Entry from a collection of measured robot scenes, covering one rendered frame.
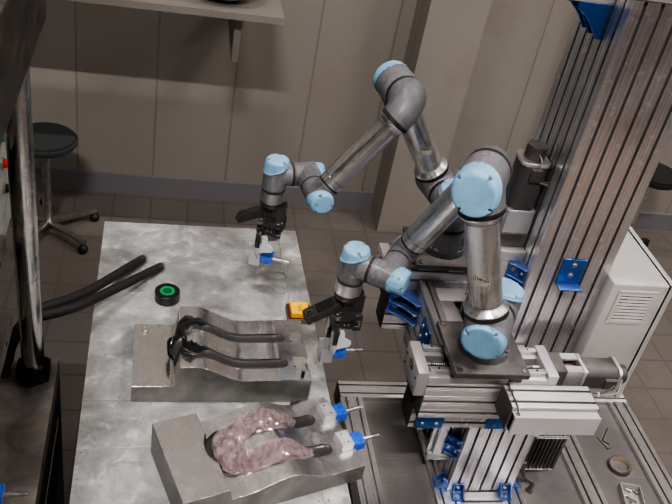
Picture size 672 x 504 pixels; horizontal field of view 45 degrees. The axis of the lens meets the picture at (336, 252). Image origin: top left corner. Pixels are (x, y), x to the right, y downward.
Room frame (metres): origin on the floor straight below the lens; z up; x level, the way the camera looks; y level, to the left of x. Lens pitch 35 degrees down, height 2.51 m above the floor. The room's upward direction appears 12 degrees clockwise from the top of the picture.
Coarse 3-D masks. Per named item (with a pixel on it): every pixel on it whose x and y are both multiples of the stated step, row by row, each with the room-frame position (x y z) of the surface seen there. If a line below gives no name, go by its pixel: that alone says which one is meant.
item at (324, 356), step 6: (318, 342) 1.80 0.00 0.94; (324, 342) 1.79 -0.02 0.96; (318, 348) 1.79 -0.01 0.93; (324, 348) 1.76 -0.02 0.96; (342, 348) 1.79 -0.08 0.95; (348, 348) 1.81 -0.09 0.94; (354, 348) 1.82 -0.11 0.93; (360, 348) 1.82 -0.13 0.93; (318, 354) 1.78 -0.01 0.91; (324, 354) 1.76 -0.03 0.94; (330, 354) 1.76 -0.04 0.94; (336, 354) 1.77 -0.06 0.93; (342, 354) 1.78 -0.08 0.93; (324, 360) 1.76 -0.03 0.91; (330, 360) 1.77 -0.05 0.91
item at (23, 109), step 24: (24, 96) 1.58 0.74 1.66; (24, 120) 1.58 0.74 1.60; (24, 144) 1.58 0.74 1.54; (24, 168) 1.57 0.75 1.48; (24, 192) 1.57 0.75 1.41; (24, 216) 1.57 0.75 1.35; (24, 240) 1.57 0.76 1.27; (24, 264) 1.57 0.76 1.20; (24, 288) 1.57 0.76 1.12; (24, 312) 1.57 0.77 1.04; (24, 336) 1.57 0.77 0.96; (24, 360) 1.57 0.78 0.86; (48, 360) 1.62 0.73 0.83
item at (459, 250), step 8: (448, 232) 2.24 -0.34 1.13; (456, 232) 2.24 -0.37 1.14; (440, 240) 2.23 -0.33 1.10; (448, 240) 2.23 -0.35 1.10; (456, 240) 2.24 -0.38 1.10; (464, 240) 2.28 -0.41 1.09; (432, 248) 2.23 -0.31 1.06; (440, 248) 2.22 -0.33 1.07; (448, 248) 2.23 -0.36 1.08; (456, 248) 2.24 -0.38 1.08; (464, 248) 2.27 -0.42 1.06; (440, 256) 2.22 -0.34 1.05; (448, 256) 2.22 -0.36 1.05; (456, 256) 2.24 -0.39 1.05
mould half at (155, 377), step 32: (224, 320) 1.86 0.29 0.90; (288, 320) 1.93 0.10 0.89; (160, 352) 1.71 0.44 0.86; (224, 352) 1.72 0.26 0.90; (256, 352) 1.77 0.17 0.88; (288, 352) 1.79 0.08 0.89; (160, 384) 1.59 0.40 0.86; (192, 384) 1.60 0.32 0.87; (224, 384) 1.63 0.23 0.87; (256, 384) 1.65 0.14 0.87; (288, 384) 1.68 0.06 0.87
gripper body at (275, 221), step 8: (272, 208) 2.15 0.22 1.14; (280, 208) 2.16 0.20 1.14; (264, 216) 2.16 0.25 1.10; (272, 216) 2.17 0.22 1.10; (280, 216) 2.16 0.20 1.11; (264, 224) 2.15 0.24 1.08; (272, 224) 2.14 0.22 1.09; (280, 224) 2.15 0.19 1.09; (264, 232) 2.16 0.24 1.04; (272, 232) 2.16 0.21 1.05; (280, 232) 2.14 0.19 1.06
